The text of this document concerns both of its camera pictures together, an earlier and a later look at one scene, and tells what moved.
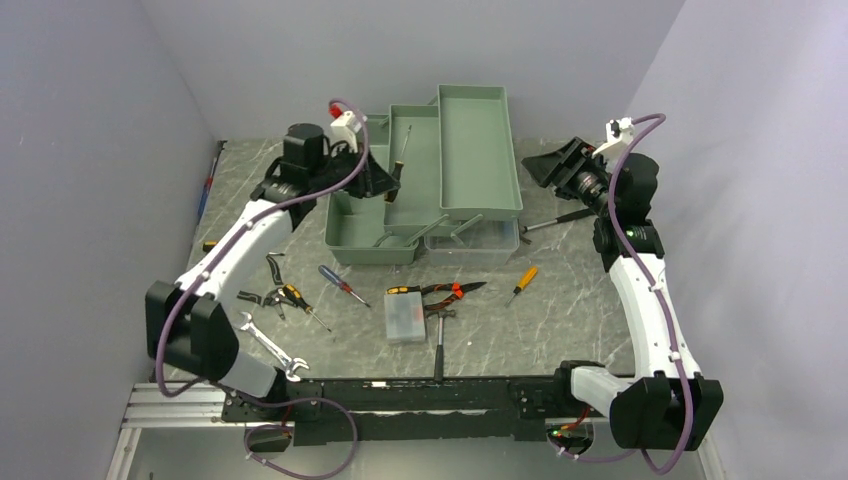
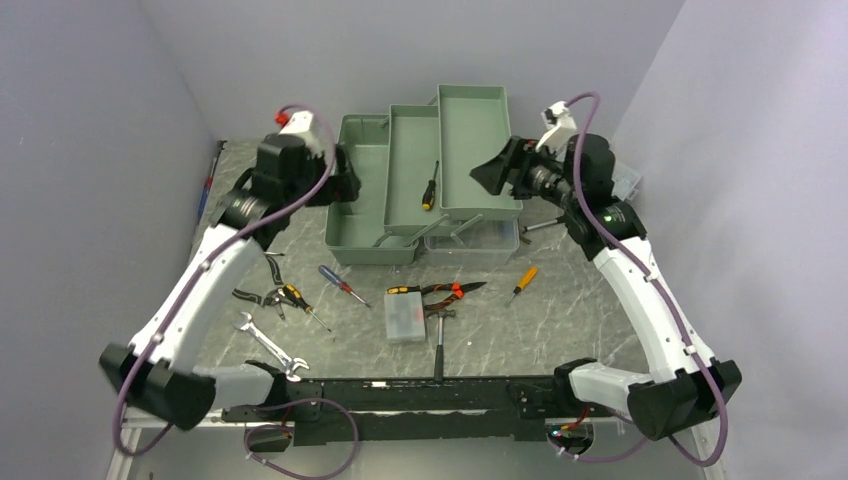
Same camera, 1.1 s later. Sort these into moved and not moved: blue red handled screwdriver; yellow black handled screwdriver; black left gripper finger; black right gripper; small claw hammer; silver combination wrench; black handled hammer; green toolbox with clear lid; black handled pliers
Moved: black left gripper finger; black right gripper; yellow black handled screwdriver
Not moved: silver combination wrench; black handled hammer; black handled pliers; green toolbox with clear lid; small claw hammer; blue red handled screwdriver
